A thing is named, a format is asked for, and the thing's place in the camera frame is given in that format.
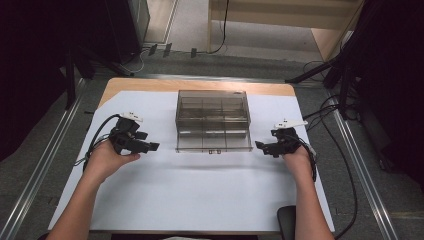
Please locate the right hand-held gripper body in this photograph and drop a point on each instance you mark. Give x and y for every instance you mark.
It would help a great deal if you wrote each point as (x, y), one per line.
(287, 141)

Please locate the person's right hand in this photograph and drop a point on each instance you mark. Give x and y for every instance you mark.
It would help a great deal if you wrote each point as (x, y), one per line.
(300, 163)

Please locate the metal floor rail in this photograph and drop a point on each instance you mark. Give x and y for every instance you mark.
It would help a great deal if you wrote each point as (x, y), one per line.
(43, 163)
(365, 180)

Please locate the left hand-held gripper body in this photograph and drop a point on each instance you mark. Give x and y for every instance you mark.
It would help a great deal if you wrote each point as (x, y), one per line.
(125, 137)

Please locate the clear plastic compartment box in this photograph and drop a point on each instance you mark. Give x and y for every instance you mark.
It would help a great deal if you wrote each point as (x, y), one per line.
(213, 121)

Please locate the dark curtain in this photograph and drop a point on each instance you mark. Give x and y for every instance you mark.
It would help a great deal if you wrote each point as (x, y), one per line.
(30, 66)
(396, 83)

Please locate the black chair back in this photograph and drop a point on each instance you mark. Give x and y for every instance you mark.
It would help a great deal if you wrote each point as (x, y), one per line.
(286, 221)

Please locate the light wooden furniture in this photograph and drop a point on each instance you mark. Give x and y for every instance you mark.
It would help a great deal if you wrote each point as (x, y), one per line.
(283, 13)

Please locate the dark cabinet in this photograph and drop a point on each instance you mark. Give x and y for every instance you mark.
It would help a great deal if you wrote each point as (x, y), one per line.
(128, 26)

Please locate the white table sheet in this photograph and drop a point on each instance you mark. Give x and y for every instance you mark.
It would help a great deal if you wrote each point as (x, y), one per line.
(200, 190)

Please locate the wooden table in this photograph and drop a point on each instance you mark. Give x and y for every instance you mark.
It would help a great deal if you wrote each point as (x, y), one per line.
(143, 85)

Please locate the black metal stand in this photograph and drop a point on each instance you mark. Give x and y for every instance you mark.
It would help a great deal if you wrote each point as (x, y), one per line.
(71, 80)
(343, 63)

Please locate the person's left hand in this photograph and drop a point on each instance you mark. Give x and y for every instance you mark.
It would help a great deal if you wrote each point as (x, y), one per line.
(103, 160)

